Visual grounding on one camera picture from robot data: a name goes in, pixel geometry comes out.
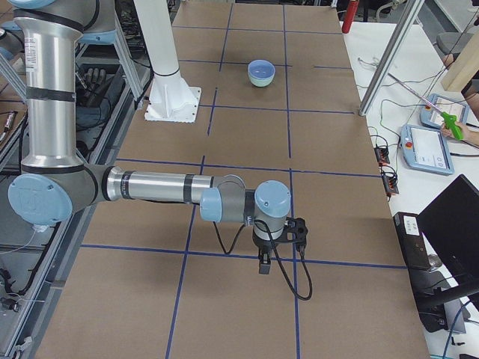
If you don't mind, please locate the blue bowl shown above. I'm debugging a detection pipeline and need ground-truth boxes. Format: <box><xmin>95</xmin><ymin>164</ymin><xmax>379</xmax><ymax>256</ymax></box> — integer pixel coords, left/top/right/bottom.
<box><xmin>248</xmin><ymin>59</ymin><xmax>275</xmax><ymax>79</ymax></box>

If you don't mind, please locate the green bowl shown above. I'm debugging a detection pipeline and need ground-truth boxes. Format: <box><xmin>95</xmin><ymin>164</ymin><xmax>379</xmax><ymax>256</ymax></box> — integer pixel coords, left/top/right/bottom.
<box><xmin>248</xmin><ymin>73</ymin><xmax>275</xmax><ymax>88</ymax></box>

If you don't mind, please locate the black relay board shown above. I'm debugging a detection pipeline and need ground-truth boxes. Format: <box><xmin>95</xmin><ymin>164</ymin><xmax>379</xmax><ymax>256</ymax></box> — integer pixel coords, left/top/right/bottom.
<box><xmin>381</xmin><ymin>172</ymin><xmax>399</xmax><ymax>197</ymax></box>
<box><xmin>374</xmin><ymin>146</ymin><xmax>390</xmax><ymax>166</ymax></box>

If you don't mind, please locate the black monitor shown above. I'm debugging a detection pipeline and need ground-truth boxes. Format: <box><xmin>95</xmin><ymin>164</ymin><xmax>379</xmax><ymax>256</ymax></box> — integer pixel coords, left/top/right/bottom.
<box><xmin>418</xmin><ymin>174</ymin><xmax>478</xmax><ymax>283</ymax></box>

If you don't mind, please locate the teach pendant tablet near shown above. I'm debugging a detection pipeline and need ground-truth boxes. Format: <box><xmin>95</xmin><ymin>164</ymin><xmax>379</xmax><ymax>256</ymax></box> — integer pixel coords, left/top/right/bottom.
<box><xmin>400</xmin><ymin>124</ymin><xmax>454</xmax><ymax>176</ymax></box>

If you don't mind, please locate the teach pendant tablet far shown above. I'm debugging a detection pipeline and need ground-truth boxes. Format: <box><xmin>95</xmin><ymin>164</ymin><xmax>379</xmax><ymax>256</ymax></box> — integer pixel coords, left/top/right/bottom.
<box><xmin>420</xmin><ymin>93</ymin><xmax>470</xmax><ymax>129</ymax></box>

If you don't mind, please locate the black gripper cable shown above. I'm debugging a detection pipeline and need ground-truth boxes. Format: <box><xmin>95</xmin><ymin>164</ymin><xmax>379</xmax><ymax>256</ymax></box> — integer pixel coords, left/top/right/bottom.
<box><xmin>213</xmin><ymin>220</ymin><xmax>314</xmax><ymax>301</ymax></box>

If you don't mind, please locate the aluminium frame column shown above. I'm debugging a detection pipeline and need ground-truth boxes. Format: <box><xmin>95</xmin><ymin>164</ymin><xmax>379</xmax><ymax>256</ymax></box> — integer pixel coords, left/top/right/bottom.
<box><xmin>359</xmin><ymin>0</ymin><xmax>424</xmax><ymax>116</ymax></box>

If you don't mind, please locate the black computer box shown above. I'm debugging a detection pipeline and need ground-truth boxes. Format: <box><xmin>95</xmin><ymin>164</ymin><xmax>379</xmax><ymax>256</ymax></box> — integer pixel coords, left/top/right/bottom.
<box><xmin>393</xmin><ymin>212</ymin><xmax>431</xmax><ymax>271</ymax></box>

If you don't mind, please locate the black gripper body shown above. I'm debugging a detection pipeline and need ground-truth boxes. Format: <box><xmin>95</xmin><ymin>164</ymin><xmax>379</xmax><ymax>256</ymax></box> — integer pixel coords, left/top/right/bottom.
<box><xmin>252</xmin><ymin>224</ymin><xmax>295</xmax><ymax>254</ymax></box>

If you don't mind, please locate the red cylinder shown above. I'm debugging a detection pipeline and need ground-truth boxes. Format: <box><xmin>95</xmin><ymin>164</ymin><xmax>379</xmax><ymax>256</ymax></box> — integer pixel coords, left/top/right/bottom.
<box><xmin>341</xmin><ymin>0</ymin><xmax>359</xmax><ymax>34</ymax></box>

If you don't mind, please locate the green handled reacher grabber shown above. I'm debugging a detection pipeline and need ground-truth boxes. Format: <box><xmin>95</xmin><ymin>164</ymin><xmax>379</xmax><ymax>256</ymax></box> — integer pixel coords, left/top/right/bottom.
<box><xmin>388</xmin><ymin>73</ymin><xmax>457</xmax><ymax>128</ymax></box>

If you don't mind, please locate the teach pendant tablet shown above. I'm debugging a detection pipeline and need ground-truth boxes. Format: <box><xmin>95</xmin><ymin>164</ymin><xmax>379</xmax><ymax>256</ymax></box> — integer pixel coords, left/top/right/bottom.
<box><xmin>400</xmin><ymin>124</ymin><xmax>454</xmax><ymax>176</ymax></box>
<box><xmin>420</xmin><ymin>93</ymin><xmax>470</xmax><ymax>129</ymax></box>

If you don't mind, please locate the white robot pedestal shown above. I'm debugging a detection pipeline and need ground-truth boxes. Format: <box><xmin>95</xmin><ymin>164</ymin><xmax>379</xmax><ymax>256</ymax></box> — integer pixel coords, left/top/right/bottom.
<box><xmin>134</xmin><ymin>0</ymin><xmax>201</xmax><ymax>123</ymax></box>

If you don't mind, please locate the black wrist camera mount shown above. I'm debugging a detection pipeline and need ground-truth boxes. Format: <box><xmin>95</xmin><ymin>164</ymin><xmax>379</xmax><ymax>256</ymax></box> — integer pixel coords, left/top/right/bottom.
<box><xmin>281</xmin><ymin>217</ymin><xmax>308</xmax><ymax>260</ymax></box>

